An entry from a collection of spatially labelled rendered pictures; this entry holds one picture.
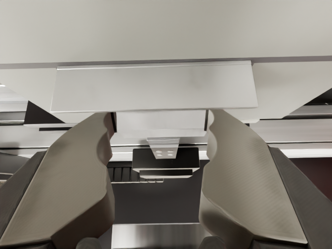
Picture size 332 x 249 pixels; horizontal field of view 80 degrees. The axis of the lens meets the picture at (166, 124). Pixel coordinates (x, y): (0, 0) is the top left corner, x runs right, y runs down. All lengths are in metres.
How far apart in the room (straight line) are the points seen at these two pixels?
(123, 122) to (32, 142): 0.36
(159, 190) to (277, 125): 0.40
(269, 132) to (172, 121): 0.33
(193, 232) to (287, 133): 0.35
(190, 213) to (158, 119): 0.55
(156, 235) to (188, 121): 0.09
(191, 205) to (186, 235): 0.50
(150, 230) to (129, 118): 0.09
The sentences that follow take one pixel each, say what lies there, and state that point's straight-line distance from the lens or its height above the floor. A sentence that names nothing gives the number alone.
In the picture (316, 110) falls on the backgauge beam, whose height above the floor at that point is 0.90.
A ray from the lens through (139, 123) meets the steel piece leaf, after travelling 0.16.
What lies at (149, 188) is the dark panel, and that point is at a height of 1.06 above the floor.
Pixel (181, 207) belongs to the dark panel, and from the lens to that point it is 0.68.
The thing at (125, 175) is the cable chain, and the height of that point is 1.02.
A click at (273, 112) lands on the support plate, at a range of 0.17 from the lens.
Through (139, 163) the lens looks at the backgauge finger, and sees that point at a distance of 0.36.
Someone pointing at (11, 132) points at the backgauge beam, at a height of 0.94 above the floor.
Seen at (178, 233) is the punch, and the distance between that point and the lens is 0.18.
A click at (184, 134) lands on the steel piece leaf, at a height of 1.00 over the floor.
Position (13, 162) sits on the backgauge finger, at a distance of 0.51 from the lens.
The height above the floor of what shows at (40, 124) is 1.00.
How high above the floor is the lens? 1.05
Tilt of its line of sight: 17 degrees down
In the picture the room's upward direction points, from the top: 179 degrees clockwise
